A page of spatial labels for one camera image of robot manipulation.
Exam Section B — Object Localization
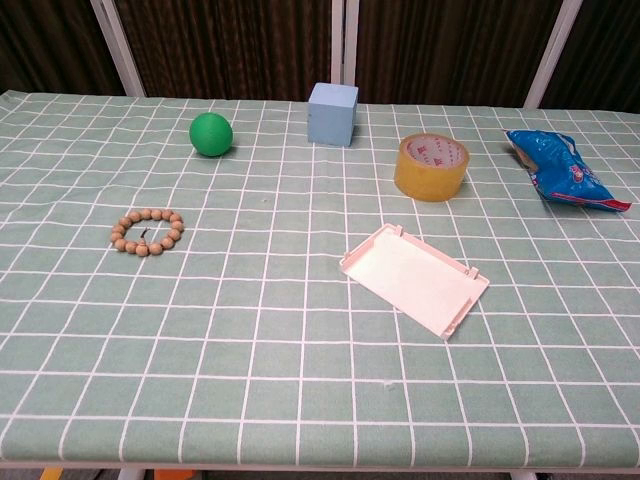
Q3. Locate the green checkered tablecloth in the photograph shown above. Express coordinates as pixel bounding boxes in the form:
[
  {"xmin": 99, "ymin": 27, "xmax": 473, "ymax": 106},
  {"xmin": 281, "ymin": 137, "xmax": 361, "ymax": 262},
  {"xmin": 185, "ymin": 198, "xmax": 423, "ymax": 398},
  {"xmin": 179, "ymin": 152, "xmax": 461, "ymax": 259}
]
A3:
[{"xmin": 0, "ymin": 89, "xmax": 640, "ymax": 472}]

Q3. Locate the pale pink plastic tray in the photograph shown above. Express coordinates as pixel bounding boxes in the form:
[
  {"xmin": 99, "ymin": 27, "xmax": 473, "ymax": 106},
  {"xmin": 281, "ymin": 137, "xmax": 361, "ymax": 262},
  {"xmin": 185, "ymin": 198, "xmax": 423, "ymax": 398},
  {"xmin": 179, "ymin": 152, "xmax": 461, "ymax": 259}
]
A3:
[{"xmin": 338, "ymin": 222, "xmax": 491, "ymax": 342}]

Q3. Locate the light blue cube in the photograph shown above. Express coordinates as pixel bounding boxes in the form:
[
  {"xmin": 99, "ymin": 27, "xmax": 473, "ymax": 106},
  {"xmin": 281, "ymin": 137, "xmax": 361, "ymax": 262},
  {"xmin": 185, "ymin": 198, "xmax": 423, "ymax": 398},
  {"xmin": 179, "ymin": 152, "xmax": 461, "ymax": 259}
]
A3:
[{"xmin": 306, "ymin": 82, "xmax": 360, "ymax": 148}]

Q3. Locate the white partition frame post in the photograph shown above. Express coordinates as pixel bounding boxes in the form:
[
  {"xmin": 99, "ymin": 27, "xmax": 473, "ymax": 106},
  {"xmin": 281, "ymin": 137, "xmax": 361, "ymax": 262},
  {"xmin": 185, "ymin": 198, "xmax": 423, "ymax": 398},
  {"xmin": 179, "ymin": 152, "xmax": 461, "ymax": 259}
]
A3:
[
  {"xmin": 330, "ymin": 0, "xmax": 360, "ymax": 87},
  {"xmin": 89, "ymin": 0, "xmax": 147, "ymax": 98},
  {"xmin": 522, "ymin": 0, "xmax": 584, "ymax": 110}
]

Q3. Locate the blue snack bag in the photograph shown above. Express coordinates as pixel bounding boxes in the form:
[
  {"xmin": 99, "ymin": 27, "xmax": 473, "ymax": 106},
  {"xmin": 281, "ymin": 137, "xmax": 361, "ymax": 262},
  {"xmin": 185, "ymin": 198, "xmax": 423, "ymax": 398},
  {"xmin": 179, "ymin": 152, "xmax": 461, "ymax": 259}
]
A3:
[{"xmin": 502, "ymin": 128, "xmax": 633, "ymax": 214}]

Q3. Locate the wooden bead bracelet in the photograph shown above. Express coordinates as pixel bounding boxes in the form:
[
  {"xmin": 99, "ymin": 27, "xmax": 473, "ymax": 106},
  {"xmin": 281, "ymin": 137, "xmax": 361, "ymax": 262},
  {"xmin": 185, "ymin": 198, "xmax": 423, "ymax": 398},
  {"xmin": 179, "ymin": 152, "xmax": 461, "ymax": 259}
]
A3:
[{"xmin": 109, "ymin": 208, "xmax": 186, "ymax": 258}]

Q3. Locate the green ball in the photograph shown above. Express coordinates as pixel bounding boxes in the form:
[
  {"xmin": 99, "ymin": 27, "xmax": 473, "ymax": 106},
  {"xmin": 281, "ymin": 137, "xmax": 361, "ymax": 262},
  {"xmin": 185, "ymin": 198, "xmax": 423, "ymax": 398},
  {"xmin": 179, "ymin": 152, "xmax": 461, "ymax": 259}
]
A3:
[{"xmin": 188, "ymin": 112, "xmax": 235, "ymax": 159}]

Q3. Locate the yellow packing tape roll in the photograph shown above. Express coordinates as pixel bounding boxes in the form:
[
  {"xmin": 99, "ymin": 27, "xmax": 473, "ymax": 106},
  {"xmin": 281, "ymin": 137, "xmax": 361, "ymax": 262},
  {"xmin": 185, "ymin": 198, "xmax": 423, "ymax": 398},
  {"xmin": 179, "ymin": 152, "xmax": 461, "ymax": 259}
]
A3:
[{"xmin": 394, "ymin": 132, "xmax": 471, "ymax": 203}]

